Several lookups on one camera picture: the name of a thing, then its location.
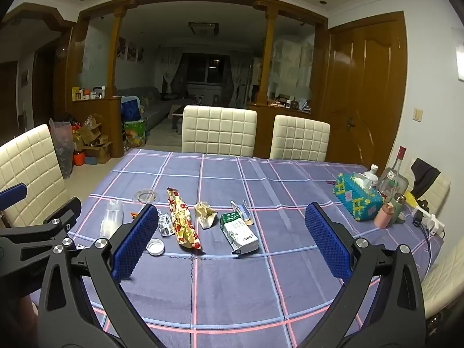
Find white plastic bottle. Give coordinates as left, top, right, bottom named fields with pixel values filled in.
left=362, top=164, right=380, bottom=189

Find coffee table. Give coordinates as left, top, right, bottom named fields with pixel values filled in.
left=168, top=104, right=185, bottom=131

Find cardboard box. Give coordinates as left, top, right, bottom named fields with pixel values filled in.
left=74, top=121, right=103, bottom=146
left=85, top=141, right=114, bottom=164

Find row of small bottles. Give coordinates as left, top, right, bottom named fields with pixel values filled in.
left=72, top=86, right=109, bottom=101

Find pile of small household items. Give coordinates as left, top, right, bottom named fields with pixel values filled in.
left=268, top=94, right=311, bottom=111

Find clear plastic bottle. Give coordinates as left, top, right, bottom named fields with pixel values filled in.
left=99, top=199, right=124, bottom=240

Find square ceiling lamp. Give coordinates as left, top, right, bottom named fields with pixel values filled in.
left=188, top=22, right=220, bottom=36

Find white power strip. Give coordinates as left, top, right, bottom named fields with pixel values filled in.
left=411, top=205, right=446, bottom=238

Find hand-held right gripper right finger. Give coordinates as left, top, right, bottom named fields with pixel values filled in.
left=297, top=202, right=426, bottom=348

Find cream quilted chair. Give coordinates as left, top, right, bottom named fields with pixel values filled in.
left=181, top=105, right=258, bottom=157
left=406, top=156, right=452, bottom=211
left=420, top=239, right=464, bottom=320
left=270, top=115, right=331, bottom=162
left=0, top=123, right=75, bottom=233

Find pale patterned curtain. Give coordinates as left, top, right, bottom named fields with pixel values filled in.
left=159, top=47, right=187, bottom=93
left=230, top=56, right=254, bottom=100

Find green capped white bottle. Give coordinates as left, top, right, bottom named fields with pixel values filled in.
left=220, top=212, right=260, bottom=256

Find pink thermos bottle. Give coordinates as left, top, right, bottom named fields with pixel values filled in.
left=373, top=203, right=396, bottom=230

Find white bottle cap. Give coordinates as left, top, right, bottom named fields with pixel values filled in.
left=146, top=238, right=164, bottom=256

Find purple plaid tablecloth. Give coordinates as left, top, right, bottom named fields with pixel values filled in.
left=31, top=148, right=445, bottom=348

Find window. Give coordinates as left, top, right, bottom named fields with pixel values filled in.
left=186, top=54, right=233, bottom=86

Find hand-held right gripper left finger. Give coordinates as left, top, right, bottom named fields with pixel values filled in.
left=38, top=203, right=167, bottom=348

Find glass bottle with red cap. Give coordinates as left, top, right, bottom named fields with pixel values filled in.
left=379, top=146, right=408, bottom=199

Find wall pictures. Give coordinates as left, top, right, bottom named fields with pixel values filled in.
left=118, top=38, right=145, bottom=61

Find person's left forearm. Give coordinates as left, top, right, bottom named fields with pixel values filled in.
left=0, top=292, right=41, bottom=348

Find black cloth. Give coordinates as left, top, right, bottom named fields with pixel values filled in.
left=411, top=157, right=441, bottom=201

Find teal beaded tissue box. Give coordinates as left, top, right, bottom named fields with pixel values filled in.
left=333, top=171, right=384, bottom=222

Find silver foil wrapper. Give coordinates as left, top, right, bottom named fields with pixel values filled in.
left=157, top=210, right=175, bottom=237

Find blue bag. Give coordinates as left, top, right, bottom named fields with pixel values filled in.
left=121, top=96, right=142, bottom=122

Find grey sofa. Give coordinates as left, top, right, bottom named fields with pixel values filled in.
left=116, top=86, right=182, bottom=131

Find wooden pillar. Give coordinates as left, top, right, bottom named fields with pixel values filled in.
left=106, top=11, right=126, bottom=98
left=258, top=7, right=278, bottom=104

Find wooden door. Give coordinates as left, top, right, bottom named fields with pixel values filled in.
left=322, top=11, right=408, bottom=167

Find colourful printed bag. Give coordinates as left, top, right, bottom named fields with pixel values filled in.
left=124, top=119, right=146, bottom=149

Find clear plastic bag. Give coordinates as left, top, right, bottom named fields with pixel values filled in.
left=49, top=118, right=75, bottom=180

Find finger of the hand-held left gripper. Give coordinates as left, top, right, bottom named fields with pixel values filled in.
left=0, top=196, right=83, bottom=262
left=0, top=183, right=29, bottom=213

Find small white blue wrapper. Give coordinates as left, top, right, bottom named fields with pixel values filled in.
left=231, top=199, right=254, bottom=226

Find red gold checked snack wrapper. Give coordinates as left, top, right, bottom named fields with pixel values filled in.
left=166, top=187, right=204, bottom=250

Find green thermos bottle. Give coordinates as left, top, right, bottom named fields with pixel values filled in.
left=391, top=193, right=408, bottom=222

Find low wooden divider cabinet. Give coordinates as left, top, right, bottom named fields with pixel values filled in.
left=70, top=96, right=122, bottom=158
left=246, top=101, right=312, bottom=158

